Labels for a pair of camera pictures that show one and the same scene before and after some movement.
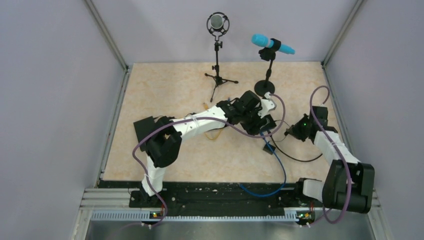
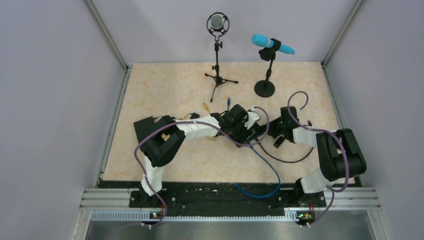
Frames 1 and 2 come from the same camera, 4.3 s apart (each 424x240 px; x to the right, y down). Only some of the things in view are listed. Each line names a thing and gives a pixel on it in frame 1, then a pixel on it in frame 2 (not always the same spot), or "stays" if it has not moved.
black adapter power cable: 289,156 -> 283,160
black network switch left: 144,128 stays
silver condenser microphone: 218,22 stays
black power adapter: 267,149 -> 279,142
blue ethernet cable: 283,166 -> 267,163
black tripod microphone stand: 217,79 stays
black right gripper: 294,131 -> 271,128
